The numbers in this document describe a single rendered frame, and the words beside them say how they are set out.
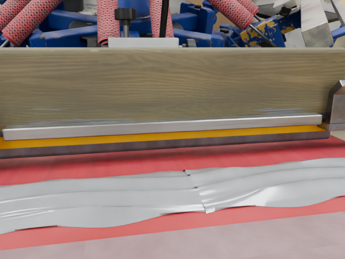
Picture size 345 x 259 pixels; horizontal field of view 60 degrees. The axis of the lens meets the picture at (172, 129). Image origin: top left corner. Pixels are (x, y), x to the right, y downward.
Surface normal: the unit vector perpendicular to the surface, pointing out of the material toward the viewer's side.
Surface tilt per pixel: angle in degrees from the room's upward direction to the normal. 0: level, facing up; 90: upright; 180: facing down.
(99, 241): 19
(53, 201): 14
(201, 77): 71
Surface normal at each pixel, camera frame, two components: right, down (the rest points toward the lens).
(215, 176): 0.24, -0.67
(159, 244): 0.00, -0.96
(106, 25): 0.00, -0.38
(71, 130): 0.19, 0.26
